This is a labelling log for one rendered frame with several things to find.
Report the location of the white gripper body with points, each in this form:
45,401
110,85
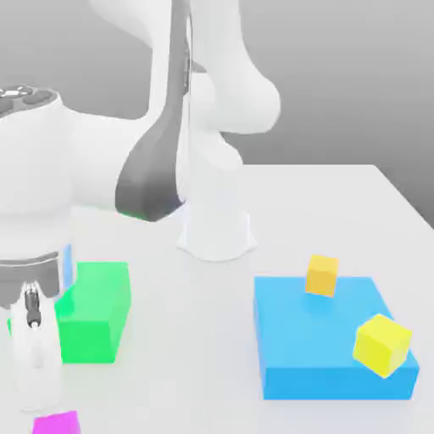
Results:
39,383

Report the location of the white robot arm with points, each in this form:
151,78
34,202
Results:
40,162

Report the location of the small magenta cube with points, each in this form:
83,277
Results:
56,423

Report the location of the small orange cube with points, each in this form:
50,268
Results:
321,276

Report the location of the small yellow cube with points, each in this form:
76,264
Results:
381,346

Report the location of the large green box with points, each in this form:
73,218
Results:
91,318

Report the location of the large blue box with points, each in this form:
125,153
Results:
305,342

